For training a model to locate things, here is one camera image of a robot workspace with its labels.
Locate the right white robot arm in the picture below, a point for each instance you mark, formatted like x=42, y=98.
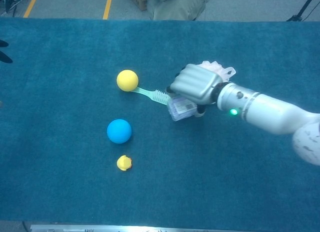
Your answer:
x=265, y=109

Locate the black tripod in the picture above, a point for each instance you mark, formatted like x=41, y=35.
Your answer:
x=303, y=7

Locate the yellow foam ball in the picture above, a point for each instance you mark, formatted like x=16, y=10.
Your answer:
x=127, y=80

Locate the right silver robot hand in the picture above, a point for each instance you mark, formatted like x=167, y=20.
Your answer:
x=195, y=82

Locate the aluminium frame rail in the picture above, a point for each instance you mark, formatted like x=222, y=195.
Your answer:
x=125, y=228

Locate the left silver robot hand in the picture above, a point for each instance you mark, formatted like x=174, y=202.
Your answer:
x=5, y=58

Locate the white mesh bath loofah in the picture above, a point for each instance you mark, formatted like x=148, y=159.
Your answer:
x=225, y=71

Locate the mint green plastic hairbrush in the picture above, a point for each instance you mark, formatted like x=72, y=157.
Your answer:
x=150, y=93

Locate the teal table cloth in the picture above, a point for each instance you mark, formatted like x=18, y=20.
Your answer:
x=75, y=192

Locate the yellow rubber duck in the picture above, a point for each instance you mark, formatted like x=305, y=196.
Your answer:
x=124, y=163

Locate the clear plastic box with label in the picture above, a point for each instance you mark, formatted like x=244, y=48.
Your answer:
x=180, y=110

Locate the seated person in khaki trousers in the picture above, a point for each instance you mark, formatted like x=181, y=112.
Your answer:
x=180, y=5

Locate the blue foam ball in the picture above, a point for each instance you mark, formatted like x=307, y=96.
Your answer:
x=119, y=131

